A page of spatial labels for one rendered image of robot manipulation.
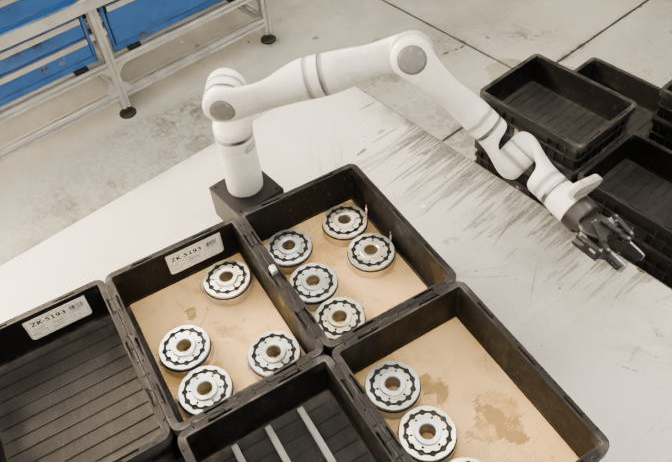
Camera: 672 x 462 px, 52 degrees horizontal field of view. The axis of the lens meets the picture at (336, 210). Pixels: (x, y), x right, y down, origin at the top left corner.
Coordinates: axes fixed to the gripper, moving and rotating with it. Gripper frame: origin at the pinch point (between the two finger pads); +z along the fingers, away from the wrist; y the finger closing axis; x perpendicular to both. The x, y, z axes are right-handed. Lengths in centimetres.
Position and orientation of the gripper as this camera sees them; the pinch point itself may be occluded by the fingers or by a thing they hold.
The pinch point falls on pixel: (627, 258)
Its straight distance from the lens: 146.8
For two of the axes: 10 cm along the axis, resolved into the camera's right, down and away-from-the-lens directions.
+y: -7.9, 3.0, -5.3
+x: 2.2, -6.7, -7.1
